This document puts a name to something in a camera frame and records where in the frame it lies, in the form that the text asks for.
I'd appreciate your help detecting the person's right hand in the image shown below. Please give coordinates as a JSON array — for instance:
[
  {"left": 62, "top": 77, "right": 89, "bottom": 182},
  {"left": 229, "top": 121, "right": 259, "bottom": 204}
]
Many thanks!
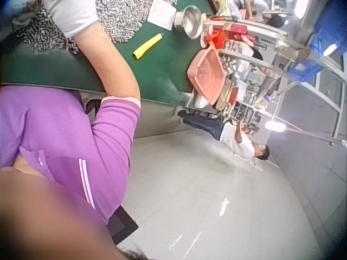
[{"left": 44, "top": 0, "right": 99, "bottom": 39}]

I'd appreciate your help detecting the heap of small metal parts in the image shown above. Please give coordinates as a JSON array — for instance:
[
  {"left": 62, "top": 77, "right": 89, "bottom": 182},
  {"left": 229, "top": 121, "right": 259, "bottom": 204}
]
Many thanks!
[{"left": 16, "top": 0, "right": 160, "bottom": 55}]

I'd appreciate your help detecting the yellow highlighter pen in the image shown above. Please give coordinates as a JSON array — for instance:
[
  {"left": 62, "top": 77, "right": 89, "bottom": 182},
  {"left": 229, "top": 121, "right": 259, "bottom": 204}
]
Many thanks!
[{"left": 132, "top": 32, "right": 164, "bottom": 60}]

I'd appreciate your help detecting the white paper sheet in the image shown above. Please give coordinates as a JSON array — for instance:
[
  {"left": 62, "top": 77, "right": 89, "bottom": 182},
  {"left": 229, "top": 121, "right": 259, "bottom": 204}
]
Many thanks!
[{"left": 147, "top": 0, "right": 178, "bottom": 31}]

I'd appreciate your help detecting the green table mat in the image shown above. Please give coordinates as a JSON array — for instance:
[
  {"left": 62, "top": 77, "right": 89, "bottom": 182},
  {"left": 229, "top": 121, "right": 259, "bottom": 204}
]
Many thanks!
[{"left": 0, "top": 0, "right": 215, "bottom": 106}]

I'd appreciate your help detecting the steel bowl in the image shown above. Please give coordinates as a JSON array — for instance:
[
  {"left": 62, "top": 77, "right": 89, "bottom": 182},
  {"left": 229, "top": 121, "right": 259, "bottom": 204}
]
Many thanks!
[{"left": 173, "top": 5, "right": 208, "bottom": 40}]

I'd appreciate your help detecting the red plastic container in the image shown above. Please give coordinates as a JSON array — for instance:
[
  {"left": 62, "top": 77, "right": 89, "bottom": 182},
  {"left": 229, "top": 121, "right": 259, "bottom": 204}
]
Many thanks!
[{"left": 203, "top": 28, "right": 226, "bottom": 50}]

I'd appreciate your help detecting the pink plastic tray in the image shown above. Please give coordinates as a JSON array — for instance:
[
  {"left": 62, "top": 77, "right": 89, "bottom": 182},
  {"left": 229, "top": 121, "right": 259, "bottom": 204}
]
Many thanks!
[{"left": 187, "top": 44, "right": 226, "bottom": 106}]

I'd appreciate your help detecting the metal rack with parts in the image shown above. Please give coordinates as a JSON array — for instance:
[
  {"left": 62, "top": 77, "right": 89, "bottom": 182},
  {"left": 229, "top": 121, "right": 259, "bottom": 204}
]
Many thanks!
[{"left": 187, "top": 15, "right": 342, "bottom": 141}]

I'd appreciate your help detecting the black chair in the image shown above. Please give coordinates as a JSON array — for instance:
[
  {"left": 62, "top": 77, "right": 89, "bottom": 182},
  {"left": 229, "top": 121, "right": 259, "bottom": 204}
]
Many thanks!
[{"left": 107, "top": 205, "right": 139, "bottom": 246}]

